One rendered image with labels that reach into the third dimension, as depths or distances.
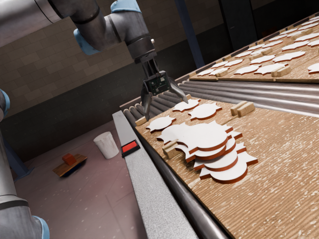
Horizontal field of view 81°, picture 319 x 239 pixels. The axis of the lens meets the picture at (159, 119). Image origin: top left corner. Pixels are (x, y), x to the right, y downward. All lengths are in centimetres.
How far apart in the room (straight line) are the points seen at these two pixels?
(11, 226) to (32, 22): 41
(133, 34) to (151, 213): 45
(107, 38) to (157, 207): 45
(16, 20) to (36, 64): 526
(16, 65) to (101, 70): 198
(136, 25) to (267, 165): 46
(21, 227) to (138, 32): 51
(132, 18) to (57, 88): 519
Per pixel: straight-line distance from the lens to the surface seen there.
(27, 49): 585
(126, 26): 57
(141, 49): 56
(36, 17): 52
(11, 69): 596
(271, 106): 72
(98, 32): 55
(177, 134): 64
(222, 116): 69
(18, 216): 49
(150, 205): 48
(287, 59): 115
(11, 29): 54
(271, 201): 38
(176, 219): 42
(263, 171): 43
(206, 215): 40
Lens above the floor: 122
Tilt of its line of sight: 18 degrees down
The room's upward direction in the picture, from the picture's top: 24 degrees counter-clockwise
